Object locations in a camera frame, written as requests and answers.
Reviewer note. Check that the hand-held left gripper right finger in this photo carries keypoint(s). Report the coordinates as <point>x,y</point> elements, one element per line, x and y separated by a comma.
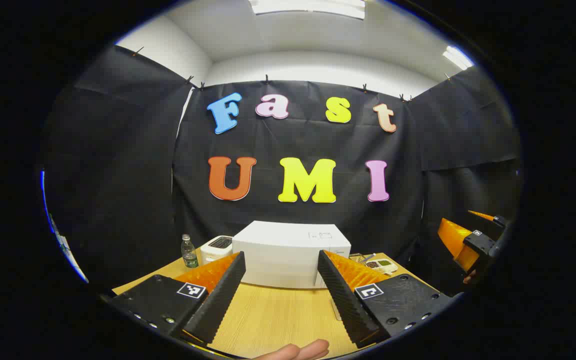
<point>343,295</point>

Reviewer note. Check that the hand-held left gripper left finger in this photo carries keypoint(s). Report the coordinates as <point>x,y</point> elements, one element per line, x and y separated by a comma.
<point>220,295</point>

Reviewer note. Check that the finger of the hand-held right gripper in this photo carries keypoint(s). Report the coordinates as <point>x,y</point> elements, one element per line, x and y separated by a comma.
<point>478,245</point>
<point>499,221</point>

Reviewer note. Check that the white microwave oven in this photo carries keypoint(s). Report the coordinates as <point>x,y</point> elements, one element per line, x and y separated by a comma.
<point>283,250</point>

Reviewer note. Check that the white toaster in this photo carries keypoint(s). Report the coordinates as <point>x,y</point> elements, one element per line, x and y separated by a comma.
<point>215,248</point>

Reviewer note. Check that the white divided seasoning tray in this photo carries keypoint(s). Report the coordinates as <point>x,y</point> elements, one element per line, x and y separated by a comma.
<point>383,265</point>

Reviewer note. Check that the clear plastic water bottle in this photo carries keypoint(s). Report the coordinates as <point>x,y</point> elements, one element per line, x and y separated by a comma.
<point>189,255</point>

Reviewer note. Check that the small ceiling light panel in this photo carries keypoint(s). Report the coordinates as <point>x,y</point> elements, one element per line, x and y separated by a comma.
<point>458,57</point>

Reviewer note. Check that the large ceiling light panel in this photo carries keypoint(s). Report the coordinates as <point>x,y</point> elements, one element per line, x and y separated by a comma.
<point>308,6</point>

